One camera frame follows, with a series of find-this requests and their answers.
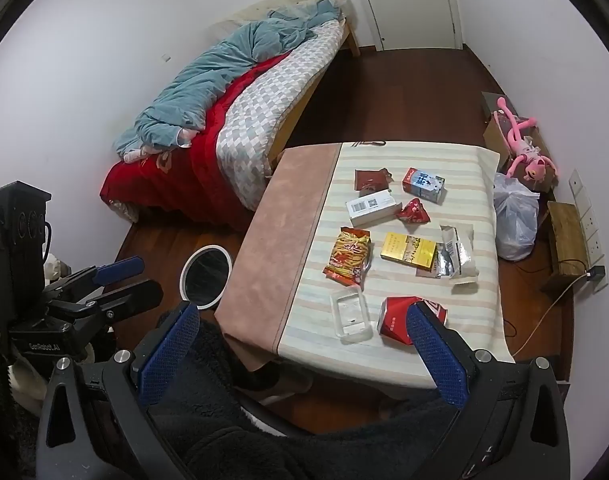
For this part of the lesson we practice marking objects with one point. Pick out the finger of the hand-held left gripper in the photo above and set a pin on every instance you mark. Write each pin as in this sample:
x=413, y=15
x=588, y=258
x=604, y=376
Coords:
x=117, y=270
x=134, y=297

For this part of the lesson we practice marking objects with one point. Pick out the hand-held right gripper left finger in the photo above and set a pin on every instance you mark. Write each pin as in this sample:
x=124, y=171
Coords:
x=169, y=355

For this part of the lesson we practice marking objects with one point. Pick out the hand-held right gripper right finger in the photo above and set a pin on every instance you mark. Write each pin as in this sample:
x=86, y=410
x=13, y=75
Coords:
x=437, y=355

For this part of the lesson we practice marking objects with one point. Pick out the red crushed cigarette pack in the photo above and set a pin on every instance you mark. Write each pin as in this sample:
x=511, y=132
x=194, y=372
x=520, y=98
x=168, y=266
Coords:
x=394, y=317

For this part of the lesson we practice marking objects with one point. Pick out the white round trash bin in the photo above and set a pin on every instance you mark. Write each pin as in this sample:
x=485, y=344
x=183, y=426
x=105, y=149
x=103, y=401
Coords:
x=207, y=275

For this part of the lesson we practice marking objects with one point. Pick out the orange chips bag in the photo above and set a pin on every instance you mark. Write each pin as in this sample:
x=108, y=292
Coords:
x=348, y=257

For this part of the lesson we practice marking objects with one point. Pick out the small red snack wrapper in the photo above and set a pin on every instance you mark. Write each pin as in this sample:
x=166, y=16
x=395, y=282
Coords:
x=412, y=211

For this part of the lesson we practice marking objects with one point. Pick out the white rectangular box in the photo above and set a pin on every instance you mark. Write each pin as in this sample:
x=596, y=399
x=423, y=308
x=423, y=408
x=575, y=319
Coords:
x=372, y=208

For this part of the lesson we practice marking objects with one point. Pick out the clear plastic tray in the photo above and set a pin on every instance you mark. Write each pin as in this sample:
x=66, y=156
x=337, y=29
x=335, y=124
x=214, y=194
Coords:
x=350, y=316

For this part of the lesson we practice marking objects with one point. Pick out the white silver foil wrapper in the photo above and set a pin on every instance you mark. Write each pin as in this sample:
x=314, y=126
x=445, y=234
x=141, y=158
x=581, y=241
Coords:
x=457, y=257

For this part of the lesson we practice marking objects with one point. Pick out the yellow flat box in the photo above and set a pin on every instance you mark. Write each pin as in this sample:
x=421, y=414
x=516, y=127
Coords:
x=408, y=250

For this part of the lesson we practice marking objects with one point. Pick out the white towel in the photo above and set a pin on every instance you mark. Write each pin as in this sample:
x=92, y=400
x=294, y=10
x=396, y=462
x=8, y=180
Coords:
x=27, y=385

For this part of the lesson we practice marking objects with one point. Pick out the black fleece clothing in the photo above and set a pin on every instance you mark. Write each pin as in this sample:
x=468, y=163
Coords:
x=284, y=440

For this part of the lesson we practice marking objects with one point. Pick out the pink white garment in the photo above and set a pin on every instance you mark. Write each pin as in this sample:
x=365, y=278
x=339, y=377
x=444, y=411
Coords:
x=182, y=136

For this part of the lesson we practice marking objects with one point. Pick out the striped tablecloth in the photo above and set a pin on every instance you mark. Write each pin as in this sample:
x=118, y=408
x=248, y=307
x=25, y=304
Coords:
x=464, y=200

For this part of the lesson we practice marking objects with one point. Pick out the white plastic bag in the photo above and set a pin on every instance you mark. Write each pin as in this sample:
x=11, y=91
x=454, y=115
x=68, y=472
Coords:
x=517, y=215

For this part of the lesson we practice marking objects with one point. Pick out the blue white milk carton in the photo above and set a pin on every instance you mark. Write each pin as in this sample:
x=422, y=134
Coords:
x=424, y=186

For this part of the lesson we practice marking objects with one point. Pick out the wooden box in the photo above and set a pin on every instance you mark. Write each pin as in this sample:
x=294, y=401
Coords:
x=567, y=240

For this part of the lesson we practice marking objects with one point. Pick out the black charger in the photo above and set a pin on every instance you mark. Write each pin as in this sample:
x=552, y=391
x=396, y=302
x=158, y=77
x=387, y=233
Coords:
x=596, y=272

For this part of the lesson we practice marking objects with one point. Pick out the dark red packet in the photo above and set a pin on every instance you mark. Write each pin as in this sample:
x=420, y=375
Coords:
x=370, y=179

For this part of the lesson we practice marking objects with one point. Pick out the blue quilt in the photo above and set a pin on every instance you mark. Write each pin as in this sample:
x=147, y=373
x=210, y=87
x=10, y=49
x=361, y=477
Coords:
x=199, y=85

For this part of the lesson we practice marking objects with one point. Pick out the pink plush toy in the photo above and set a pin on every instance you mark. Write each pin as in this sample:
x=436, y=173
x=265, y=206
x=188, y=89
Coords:
x=532, y=167

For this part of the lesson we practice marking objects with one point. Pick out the brown cardboard box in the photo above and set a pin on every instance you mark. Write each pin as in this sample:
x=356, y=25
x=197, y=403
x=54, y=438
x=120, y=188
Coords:
x=494, y=137

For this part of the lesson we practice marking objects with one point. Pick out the grey checkered quilt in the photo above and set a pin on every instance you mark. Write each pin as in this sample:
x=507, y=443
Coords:
x=274, y=95

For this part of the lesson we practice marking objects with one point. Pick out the wooden bed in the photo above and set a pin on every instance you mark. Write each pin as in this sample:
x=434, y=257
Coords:
x=304, y=105

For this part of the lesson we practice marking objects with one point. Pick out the white door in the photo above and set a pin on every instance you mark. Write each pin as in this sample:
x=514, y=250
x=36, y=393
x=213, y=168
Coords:
x=409, y=0

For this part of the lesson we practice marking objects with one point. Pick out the white wall socket row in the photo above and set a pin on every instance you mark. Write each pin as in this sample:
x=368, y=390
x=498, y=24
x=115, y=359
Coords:
x=587, y=215

